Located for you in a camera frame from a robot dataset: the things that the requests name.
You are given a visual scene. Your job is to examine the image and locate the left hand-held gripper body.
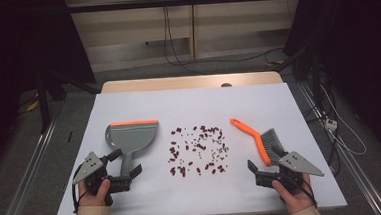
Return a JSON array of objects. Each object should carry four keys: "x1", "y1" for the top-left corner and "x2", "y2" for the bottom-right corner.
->
[{"x1": 70, "y1": 149, "x2": 133, "y2": 209}]

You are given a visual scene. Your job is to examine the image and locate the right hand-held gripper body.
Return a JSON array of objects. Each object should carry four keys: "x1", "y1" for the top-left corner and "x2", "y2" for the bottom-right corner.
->
[{"x1": 253, "y1": 148, "x2": 327, "y2": 197}]

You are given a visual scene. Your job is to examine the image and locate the grey dustpan with orange edge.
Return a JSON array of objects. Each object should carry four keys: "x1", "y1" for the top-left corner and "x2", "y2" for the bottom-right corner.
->
[{"x1": 103, "y1": 118, "x2": 163, "y2": 179}]

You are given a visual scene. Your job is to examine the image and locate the orange brush with grey bristles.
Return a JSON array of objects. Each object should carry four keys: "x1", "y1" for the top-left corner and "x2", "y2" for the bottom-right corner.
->
[{"x1": 229, "y1": 115, "x2": 288, "y2": 169}]

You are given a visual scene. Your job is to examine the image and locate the red beans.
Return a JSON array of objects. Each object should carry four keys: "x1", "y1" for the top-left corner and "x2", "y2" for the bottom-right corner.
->
[{"x1": 165, "y1": 123, "x2": 232, "y2": 179}]

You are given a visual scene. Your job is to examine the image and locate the person's left hand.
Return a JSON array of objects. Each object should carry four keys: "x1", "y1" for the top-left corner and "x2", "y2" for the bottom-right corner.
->
[{"x1": 77, "y1": 178, "x2": 112, "y2": 208}]

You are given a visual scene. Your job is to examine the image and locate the person's right hand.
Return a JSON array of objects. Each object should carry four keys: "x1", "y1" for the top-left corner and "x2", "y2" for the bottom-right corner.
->
[{"x1": 272, "y1": 173, "x2": 318, "y2": 215}]

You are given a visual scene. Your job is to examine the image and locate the white power strip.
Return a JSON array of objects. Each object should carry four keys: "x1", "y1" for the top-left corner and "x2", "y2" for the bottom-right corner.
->
[{"x1": 323, "y1": 118, "x2": 339, "y2": 132}]

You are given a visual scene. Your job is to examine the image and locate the black metal stand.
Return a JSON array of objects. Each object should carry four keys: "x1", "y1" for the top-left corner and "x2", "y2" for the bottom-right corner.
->
[
  {"x1": 33, "y1": 65, "x2": 104, "y2": 135},
  {"x1": 270, "y1": 41, "x2": 327, "y2": 117}
]

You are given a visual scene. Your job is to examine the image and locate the wooden table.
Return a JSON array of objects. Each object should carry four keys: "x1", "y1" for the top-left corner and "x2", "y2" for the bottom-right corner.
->
[{"x1": 100, "y1": 70, "x2": 284, "y2": 95}]

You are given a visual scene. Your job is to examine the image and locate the dark curtain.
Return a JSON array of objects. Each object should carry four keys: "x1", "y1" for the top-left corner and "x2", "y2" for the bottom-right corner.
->
[
  {"x1": 0, "y1": 0, "x2": 103, "y2": 182},
  {"x1": 279, "y1": 0, "x2": 381, "y2": 175}
]

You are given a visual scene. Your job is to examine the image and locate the black horizontal bar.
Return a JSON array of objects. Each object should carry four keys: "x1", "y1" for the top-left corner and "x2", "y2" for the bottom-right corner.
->
[{"x1": 66, "y1": 0, "x2": 302, "y2": 15}]

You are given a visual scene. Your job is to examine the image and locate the right hand-held gripper black cable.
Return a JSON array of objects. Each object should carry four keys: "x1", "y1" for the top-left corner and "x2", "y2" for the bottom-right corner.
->
[{"x1": 292, "y1": 175, "x2": 319, "y2": 210}]

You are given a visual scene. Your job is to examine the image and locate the bundle of black cables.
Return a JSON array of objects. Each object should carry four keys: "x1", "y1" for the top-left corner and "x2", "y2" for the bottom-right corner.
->
[{"x1": 303, "y1": 101, "x2": 343, "y2": 169}]

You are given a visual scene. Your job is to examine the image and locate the aluminium floor rail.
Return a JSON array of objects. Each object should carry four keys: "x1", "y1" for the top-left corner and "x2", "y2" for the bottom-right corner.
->
[
  {"x1": 297, "y1": 77, "x2": 381, "y2": 215},
  {"x1": 0, "y1": 118, "x2": 65, "y2": 215}
]

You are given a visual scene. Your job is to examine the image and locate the white cable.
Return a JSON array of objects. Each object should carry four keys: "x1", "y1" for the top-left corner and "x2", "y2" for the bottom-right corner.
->
[{"x1": 319, "y1": 82, "x2": 369, "y2": 158}]

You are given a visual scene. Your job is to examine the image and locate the thin black wall cable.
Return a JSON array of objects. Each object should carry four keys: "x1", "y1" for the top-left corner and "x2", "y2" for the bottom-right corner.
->
[{"x1": 160, "y1": 3, "x2": 209, "y2": 78}]

